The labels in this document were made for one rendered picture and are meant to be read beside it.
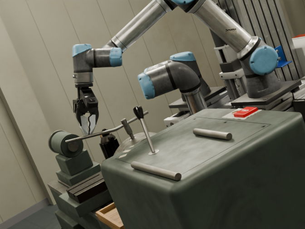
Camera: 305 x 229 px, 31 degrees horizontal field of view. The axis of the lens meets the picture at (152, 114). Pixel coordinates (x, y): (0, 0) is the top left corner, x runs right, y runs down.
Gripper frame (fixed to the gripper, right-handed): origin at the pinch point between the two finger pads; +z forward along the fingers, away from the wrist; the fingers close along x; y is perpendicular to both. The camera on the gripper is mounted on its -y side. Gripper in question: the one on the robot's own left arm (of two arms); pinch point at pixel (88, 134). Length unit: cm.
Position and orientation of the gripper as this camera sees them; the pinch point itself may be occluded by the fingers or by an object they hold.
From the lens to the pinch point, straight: 217.6
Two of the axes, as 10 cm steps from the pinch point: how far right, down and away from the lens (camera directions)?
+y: -4.2, -0.5, 9.0
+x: -9.0, 0.8, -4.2
